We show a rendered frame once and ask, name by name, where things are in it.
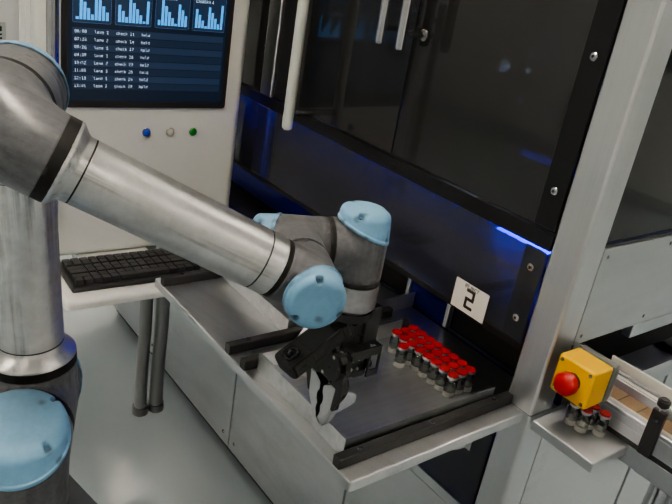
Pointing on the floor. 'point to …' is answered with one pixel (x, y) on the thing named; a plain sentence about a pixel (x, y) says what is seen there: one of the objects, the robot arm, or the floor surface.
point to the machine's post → (582, 235)
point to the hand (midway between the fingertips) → (318, 418)
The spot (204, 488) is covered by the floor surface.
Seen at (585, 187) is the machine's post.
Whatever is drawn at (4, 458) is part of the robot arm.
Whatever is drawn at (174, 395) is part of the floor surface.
